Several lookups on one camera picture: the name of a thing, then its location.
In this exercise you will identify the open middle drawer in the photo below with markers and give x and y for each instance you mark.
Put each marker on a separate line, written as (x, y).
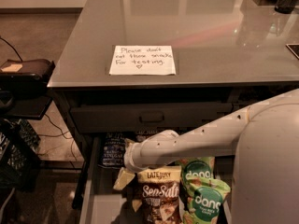
(101, 203)

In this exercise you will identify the middle green dang bag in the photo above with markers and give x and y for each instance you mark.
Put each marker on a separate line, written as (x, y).
(202, 167)

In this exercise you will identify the black plastic crate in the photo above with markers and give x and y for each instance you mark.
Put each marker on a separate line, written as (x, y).
(18, 145)

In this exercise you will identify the blue chip bag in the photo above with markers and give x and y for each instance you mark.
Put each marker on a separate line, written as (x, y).
(113, 150)

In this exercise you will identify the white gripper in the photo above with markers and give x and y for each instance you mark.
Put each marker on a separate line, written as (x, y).
(132, 157)

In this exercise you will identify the back brown chip bag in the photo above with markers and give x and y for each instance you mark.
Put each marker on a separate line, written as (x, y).
(140, 136)

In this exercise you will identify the black office chair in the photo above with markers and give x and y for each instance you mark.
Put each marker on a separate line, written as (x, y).
(24, 87)

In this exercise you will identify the green dang bag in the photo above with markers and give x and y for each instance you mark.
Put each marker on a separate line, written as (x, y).
(204, 199)
(202, 167)

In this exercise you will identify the white handwritten paper note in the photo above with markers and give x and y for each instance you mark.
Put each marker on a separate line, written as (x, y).
(143, 60)

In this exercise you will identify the front brown sea salt bag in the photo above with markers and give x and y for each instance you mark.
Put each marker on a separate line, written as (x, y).
(159, 193)

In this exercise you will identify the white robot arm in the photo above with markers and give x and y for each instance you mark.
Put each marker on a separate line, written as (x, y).
(263, 138)

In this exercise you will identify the dark top left drawer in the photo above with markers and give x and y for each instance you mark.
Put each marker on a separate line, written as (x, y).
(139, 117)

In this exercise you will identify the front green dang bag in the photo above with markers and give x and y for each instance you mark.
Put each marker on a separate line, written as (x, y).
(204, 199)

